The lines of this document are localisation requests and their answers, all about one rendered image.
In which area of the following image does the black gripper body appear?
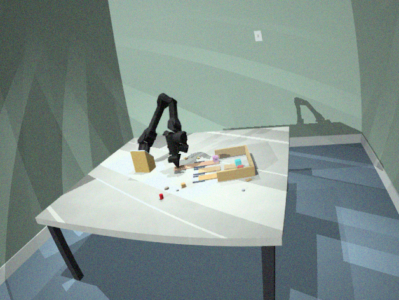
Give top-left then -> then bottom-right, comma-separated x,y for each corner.
167,143 -> 180,163

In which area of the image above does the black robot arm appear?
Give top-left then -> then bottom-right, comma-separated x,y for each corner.
137,93 -> 189,153

